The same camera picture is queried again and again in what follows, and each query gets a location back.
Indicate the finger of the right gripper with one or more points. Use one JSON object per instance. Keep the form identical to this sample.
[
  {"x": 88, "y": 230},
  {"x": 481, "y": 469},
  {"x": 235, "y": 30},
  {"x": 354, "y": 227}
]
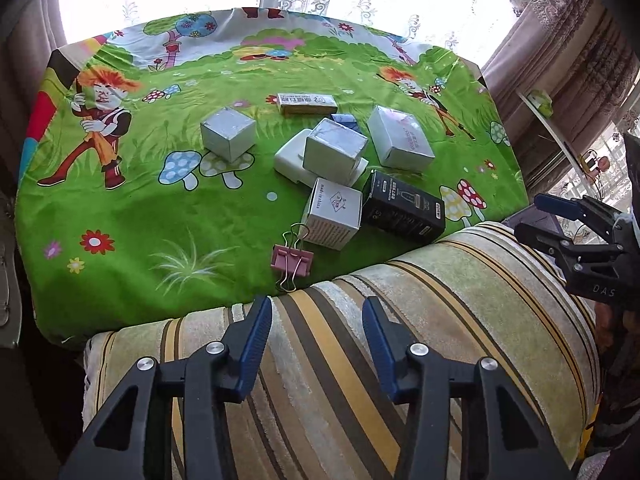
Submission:
[
  {"x": 599, "y": 217},
  {"x": 552, "y": 244}
]

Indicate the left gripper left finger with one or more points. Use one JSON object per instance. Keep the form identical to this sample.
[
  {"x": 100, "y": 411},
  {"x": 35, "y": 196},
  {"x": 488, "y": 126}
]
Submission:
[{"x": 130, "y": 437}]

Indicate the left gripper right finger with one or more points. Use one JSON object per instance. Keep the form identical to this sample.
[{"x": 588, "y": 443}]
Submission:
[{"x": 502, "y": 436}]

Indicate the pink figurine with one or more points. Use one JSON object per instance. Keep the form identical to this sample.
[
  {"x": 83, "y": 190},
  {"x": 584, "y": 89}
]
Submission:
[{"x": 603, "y": 165}]

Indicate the purple cardboard box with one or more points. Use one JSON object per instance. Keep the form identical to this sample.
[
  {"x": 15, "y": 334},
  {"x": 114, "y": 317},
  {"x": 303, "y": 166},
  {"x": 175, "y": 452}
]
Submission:
[{"x": 535, "y": 217}]

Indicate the striped sofa cushion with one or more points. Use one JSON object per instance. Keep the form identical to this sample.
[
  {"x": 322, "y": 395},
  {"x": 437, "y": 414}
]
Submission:
[{"x": 317, "y": 411}]

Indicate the green tissue pack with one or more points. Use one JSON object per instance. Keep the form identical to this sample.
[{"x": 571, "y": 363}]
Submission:
[{"x": 542, "y": 102}]

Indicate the pink binder clip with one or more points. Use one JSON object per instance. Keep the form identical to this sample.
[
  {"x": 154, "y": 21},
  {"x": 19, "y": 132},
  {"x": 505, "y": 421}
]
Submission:
[{"x": 290, "y": 259}]

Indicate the black product box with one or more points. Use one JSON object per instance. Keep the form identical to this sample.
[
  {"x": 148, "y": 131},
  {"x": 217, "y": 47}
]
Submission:
[{"x": 401, "y": 209}]

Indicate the mauve floral curtain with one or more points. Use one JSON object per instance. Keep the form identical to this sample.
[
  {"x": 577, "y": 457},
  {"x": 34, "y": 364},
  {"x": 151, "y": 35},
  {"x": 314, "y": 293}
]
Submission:
[{"x": 575, "y": 51}]

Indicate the white printed cube box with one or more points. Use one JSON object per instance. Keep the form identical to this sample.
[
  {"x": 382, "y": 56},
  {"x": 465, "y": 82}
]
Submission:
[{"x": 332, "y": 214}]

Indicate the white pink-print box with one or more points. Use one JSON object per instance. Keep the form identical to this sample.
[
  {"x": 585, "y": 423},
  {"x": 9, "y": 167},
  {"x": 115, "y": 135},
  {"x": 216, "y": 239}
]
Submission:
[{"x": 399, "y": 140}]

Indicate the green cartoon tablecloth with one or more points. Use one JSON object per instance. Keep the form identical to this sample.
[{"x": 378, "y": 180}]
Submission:
[{"x": 123, "y": 217}]

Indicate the white flat box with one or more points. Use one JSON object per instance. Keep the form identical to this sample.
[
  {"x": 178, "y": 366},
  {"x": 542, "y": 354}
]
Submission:
[{"x": 288, "y": 162}]

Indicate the silver box on stack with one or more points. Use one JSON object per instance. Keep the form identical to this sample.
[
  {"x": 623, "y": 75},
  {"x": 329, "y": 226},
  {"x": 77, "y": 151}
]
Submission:
[{"x": 333, "y": 151}]

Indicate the silver cube box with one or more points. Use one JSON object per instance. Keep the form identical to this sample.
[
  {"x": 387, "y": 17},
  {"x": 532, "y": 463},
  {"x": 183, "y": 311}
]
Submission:
[{"x": 228, "y": 133}]

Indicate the blue small item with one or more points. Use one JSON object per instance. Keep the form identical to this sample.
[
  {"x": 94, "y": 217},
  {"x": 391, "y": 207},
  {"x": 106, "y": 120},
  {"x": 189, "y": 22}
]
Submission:
[{"x": 346, "y": 120}]

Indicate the long beige toothpaste box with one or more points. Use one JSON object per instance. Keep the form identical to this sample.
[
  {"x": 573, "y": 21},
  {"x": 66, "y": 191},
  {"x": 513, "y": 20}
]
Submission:
[{"x": 306, "y": 104}]

